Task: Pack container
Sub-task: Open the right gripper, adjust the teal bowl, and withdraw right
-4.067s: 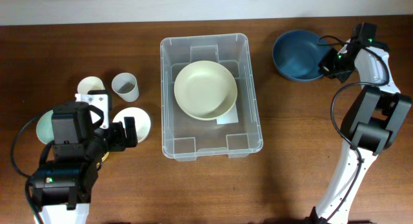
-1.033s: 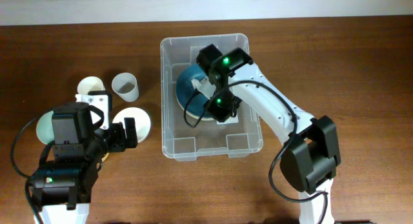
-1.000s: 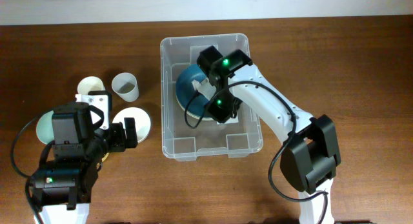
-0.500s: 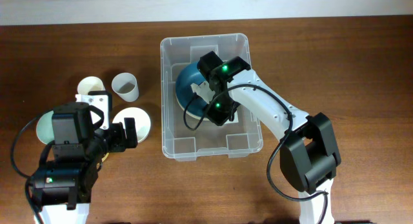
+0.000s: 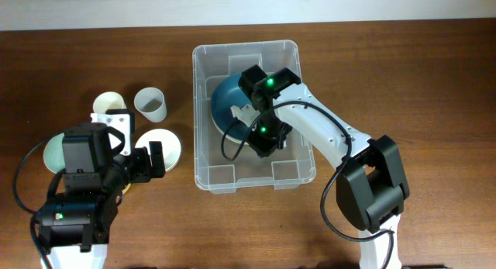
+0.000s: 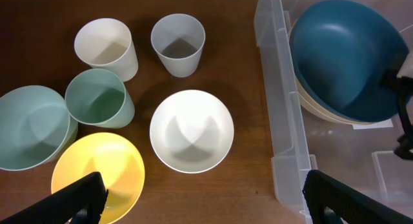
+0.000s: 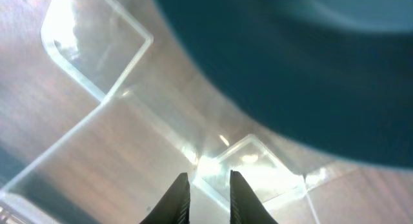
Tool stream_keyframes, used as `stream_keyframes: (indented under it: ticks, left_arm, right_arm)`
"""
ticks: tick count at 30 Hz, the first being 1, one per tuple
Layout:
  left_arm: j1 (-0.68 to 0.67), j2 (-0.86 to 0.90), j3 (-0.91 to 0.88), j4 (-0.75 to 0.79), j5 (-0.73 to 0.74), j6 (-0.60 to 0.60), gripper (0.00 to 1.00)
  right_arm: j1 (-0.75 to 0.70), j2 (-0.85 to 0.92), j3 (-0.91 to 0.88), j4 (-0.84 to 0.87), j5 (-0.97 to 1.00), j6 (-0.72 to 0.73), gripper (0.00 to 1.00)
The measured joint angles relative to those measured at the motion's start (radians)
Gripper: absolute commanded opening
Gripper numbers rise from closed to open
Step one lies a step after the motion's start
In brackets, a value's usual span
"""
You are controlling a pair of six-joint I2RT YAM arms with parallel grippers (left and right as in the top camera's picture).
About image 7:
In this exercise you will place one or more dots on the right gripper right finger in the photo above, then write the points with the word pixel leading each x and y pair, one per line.
pixel 245 207

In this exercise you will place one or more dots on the clear plastic storage container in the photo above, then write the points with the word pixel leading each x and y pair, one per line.
pixel 102 108

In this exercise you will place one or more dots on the dark blue large bowl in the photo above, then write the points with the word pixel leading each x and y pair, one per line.
pixel 334 75

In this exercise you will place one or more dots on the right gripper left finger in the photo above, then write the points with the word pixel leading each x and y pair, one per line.
pixel 174 206

